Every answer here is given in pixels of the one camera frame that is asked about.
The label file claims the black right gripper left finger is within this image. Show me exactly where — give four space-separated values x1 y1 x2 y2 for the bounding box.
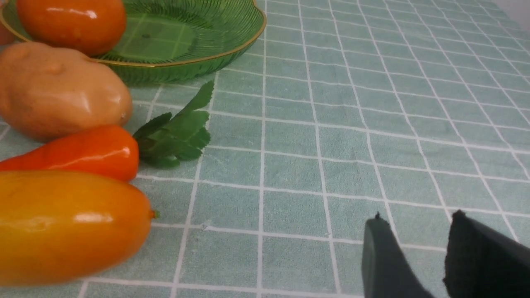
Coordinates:
361 213 433 298

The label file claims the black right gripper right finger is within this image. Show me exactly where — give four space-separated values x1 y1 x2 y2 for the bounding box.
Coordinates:
443 210 530 298

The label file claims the orange toy carrot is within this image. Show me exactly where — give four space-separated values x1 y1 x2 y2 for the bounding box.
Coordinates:
0 80 214 182

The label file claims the orange yellow toy mango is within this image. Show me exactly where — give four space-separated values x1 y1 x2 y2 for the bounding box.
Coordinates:
0 170 159 287

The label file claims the orange toy persimmon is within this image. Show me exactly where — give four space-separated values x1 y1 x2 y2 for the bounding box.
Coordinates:
16 0 127 57

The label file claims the brown toy potato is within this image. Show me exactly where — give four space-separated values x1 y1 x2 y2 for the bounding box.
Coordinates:
0 42 133 142

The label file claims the green checkered tablecloth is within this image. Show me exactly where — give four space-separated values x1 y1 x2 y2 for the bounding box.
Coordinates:
1 0 529 298

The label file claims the green glass leaf plate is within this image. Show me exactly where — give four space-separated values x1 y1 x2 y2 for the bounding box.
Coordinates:
1 0 267 84

